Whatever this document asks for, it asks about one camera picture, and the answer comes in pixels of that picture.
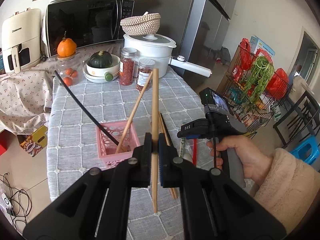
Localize disposable chopsticks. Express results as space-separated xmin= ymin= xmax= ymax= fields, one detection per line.
xmin=178 ymin=138 xmax=185 ymax=158

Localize pink plastic basket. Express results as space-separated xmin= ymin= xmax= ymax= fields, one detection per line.
xmin=96 ymin=120 xmax=140 ymax=169

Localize black chopstick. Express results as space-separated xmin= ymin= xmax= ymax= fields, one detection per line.
xmin=54 ymin=70 xmax=119 ymax=146

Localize wooden chopstick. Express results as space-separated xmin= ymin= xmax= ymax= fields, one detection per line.
xmin=115 ymin=72 xmax=153 ymax=154
xmin=151 ymin=68 xmax=159 ymax=213

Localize white plastic spoon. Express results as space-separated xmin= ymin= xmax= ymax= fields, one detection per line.
xmin=183 ymin=146 xmax=192 ymax=162

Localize person's right hand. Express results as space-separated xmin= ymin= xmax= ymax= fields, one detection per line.
xmin=216 ymin=135 xmax=273 ymax=187

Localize red plastic spoon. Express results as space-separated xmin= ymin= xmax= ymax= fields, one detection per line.
xmin=192 ymin=139 xmax=197 ymax=166

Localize green vegetable bunch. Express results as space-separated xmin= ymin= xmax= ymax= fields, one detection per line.
xmin=244 ymin=56 xmax=274 ymax=104

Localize black chair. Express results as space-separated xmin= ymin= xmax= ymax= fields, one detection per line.
xmin=273 ymin=90 xmax=319 ymax=148

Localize yellow printed cardboard box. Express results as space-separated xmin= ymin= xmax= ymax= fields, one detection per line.
xmin=17 ymin=125 xmax=48 ymax=157

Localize short jar of red berries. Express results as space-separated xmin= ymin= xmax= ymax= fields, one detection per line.
xmin=136 ymin=58 xmax=155 ymax=92

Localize blue plastic stool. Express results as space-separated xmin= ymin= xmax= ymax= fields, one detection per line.
xmin=290 ymin=135 xmax=320 ymax=172

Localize tall jar of red berries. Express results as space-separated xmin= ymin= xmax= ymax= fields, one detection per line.
xmin=119 ymin=48 xmax=137 ymax=86

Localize red gift box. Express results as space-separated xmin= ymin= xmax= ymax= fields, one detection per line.
xmin=0 ymin=130 xmax=8 ymax=155

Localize green lime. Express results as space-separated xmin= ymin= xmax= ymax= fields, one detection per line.
xmin=105 ymin=72 xmax=113 ymax=82

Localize woven rattan basket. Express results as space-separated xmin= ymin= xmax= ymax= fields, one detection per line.
xmin=120 ymin=12 xmax=161 ymax=36

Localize grey refrigerator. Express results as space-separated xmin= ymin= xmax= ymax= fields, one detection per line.
xmin=134 ymin=0 xmax=241 ymax=83

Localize dark green pumpkin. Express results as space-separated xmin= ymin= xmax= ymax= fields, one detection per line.
xmin=88 ymin=50 xmax=113 ymax=68

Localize glass jar with tangerines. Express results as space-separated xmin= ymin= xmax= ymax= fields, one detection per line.
xmin=56 ymin=52 xmax=84 ymax=87

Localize large orange fruit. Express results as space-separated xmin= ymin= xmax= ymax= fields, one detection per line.
xmin=57 ymin=32 xmax=77 ymax=58

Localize black microwave oven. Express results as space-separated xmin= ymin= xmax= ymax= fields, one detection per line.
xmin=44 ymin=0 xmax=135 ymax=57

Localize cream air fryer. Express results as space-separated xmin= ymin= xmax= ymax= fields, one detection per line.
xmin=2 ymin=8 xmax=41 ymax=74

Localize black wire rack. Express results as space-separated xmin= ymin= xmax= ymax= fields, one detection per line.
xmin=217 ymin=45 xmax=291 ymax=138

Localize black cables on floor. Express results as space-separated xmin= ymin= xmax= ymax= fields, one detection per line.
xmin=0 ymin=172 xmax=33 ymax=230

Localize white pot with handle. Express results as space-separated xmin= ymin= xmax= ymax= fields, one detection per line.
xmin=123 ymin=34 xmax=212 ymax=77

